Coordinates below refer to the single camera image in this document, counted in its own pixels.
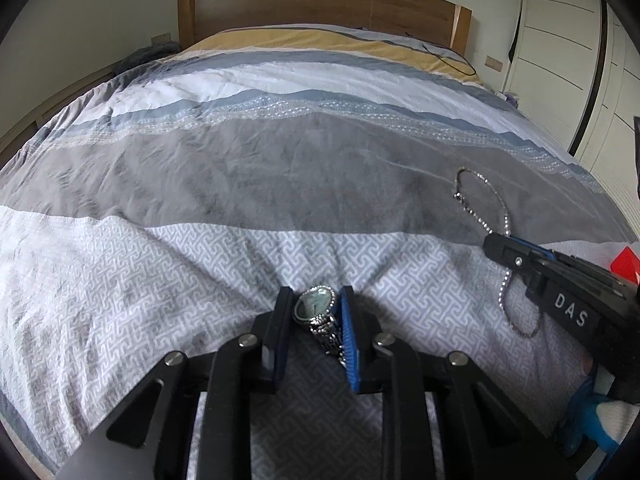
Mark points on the wooden headboard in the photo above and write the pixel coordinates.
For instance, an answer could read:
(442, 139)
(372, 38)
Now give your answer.
(325, 5)

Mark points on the wall socket panel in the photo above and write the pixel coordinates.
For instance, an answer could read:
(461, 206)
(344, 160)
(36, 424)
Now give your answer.
(161, 37)
(494, 62)

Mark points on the purple tissue box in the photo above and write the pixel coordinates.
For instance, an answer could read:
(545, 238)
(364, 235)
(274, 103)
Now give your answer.
(512, 100)

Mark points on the striped duvet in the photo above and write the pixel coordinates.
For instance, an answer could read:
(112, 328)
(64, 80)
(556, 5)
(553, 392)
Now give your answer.
(200, 160)

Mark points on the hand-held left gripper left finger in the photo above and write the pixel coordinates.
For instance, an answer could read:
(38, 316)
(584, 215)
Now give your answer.
(278, 365)

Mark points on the wooden bed side rail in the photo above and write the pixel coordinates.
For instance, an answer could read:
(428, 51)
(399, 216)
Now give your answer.
(55, 110)

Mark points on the grey cloth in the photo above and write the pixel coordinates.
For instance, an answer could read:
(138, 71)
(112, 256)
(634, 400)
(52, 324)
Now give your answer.
(150, 55)

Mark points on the white wardrobe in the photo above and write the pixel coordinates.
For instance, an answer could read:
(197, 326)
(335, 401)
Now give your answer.
(560, 35)

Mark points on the red shallow box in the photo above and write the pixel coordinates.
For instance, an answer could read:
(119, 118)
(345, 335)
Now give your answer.
(627, 262)

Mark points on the silver wristwatch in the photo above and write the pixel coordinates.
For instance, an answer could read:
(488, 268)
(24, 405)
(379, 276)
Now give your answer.
(312, 305)

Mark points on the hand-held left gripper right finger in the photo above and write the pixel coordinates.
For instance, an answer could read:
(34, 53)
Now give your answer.
(350, 340)

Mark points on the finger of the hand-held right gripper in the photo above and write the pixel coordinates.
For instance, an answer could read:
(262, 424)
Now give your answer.
(575, 265)
(505, 252)

